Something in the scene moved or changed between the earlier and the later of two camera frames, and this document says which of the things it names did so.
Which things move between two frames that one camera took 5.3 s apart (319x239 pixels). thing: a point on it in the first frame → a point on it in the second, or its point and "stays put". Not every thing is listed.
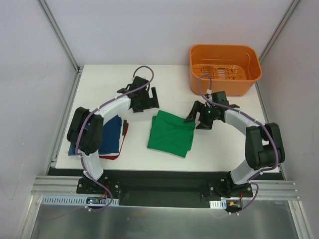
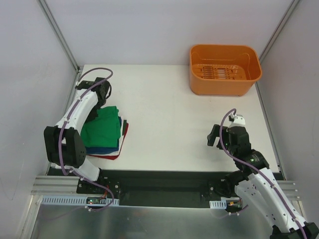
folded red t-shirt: x=113 y=157 stays put
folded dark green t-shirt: x=124 y=124 stays put
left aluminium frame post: x=61 y=36 stays put
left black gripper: x=146 y=101 → x=93 y=115
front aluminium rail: x=56 y=185 stays put
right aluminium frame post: x=283 y=23 stays put
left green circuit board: x=94 y=200 stays put
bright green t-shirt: x=171 y=134 → x=104 y=131
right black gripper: x=201 y=115 → x=215 y=136
